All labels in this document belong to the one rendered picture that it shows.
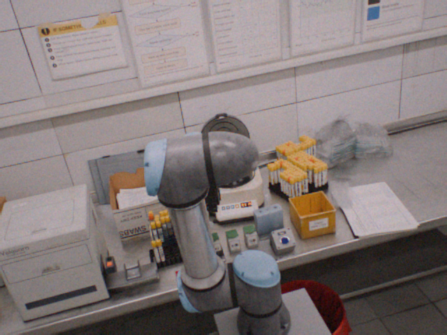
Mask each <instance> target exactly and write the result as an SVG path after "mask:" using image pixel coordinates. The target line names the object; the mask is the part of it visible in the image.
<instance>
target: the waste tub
mask: <svg viewBox="0 0 447 335"><path fill-rule="evenodd" d="M289 202H290V212H291V221H292V222H293V224H294V227H295V229H296V231H297V233H298V234H299V236H300V238H301V240H304V239H309V238H313V237H318V236H322V235H327V234H331V233H334V232H336V211H337V210H336V209H335V207H334V206H333V205H332V203H331V202H330V201H329V199H328V198H327V196H326V195H325V193H324V192H323V191H319V192H315V193H310V194H306V195H300V196H296V197H293V198H289Z"/></svg>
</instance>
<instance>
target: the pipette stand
mask: <svg viewBox="0 0 447 335"><path fill-rule="evenodd" d="M254 220H255V229H256V231H257V235H258V238H259V239H260V240H263V239H267V238H269V237H270V235H271V232H272V231H275V230H280V229H283V228H284V215H283V209H282V208H281V206H280V205H279V204H275V205H272V206H269V207H268V211H267V207H264V208H262V209H257V210H255V211H254Z"/></svg>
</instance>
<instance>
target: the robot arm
mask: <svg viewBox="0 0 447 335"><path fill-rule="evenodd" d="M258 157H259V156H258V150H257V148H256V145H255V144H254V142H253V141H252V140H250V139H249V138H247V137H246V136H243V135H240V134H237V133H231V132H225V131H213V132H209V133H199V132H192V133H187V134H186V135H184V136H182V137H173V138H168V139H166V138H163V139H162V140H157V141H153V142H150V143H149V144H148V145H147V146H146V147H145V155H144V172H145V187H146V191H147V194H148V195H149V196H154V197H156V196H158V201H159V203H160V204H161V205H162V206H164V207H165V208H168V212H169V214H170V218H171V221H172V224H173V228H174V231H175V236H176V238H177V243H178V246H179V249H180V252H181V255H182V259H183V262H184V264H183V265H182V269H181V270H179V271H178V274H177V289H178V293H179V297H180V300H181V302H182V305H183V307H184V309H185V310H186V311H188V312H190V313H195V312H198V313H202V312H204V311H211V310H217V309H222V308H230V307H236V306H239V307H240V308H239V311H238V315H237V328H238V331H239V333H240V335H287V334H288V332H289V330H290V328H291V316H290V313H289V311H288V309H287V307H286V305H285V304H284V303H283V301H282V298H281V285H280V273H279V269H278V265H277V262H276V261H275V259H274V258H273V257H272V256H271V255H268V254H267V253H266V252H263V251H259V250H248V251H243V252H241V253H240V255H237V256H236V257H235V259H234V261H233V262H227V263H224V262H223V260H222V259H221V258H220V257H219V256H218V255H217V253H216V249H215V246H214V240H213V237H212V231H211V229H212V228H213V227H214V224H213V222H211V221H209V211H210V212H218V208H219V207H218V205H220V201H221V193H220V188H219V187H217V186H222V185H224V184H229V183H231V182H234V181H238V180H241V179H243V178H245V177H247V176H249V175H250V174H251V173H252V172H254V171H256V170H257V164H258ZM219 196H220V197H219Z"/></svg>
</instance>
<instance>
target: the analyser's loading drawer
mask: <svg viewBox="0 0 447 335"><path fill-rule="evenodd" d="M134 272H135V274H133V273H134ZM156 276H157V279H158V278H159V273H158V269H157V265H156V260H155V257H153V262H151V263H149V264H145V265H140V263H139V260H138V265H134V266H131V267H126V265H125V263H124V270H122V271H117V272H114V273H111V274H106V275H103V277H104V280H105V284H106V286H107V289H108V290H109V289H112V288H117V287H120V286H123V285H128V284H130V283H135V282H138V281H143V280H146V279H149V278H153V277H156Z"/></svg>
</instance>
